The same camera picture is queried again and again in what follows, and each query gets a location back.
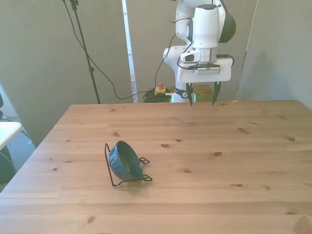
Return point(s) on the black tripod stand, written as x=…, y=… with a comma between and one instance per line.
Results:
x=84, y=44

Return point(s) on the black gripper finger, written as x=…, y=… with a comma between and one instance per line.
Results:
x=216, y=93
x=190, y=93

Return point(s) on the yellow emergency stop button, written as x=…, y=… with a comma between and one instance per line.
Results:
x=160, y=89

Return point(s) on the white side table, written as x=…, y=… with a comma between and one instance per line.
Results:
x=7, y=131

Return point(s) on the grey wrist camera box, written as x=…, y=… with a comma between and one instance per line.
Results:
x=209, y=70

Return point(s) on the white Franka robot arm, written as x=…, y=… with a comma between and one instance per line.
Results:
x=206, y=26

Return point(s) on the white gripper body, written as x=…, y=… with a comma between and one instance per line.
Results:
x=226, y=72

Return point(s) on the white vertical rail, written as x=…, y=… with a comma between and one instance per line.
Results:
x=130, y=48

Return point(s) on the dark blue bowl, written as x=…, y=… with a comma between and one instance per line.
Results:
x=119, y=165

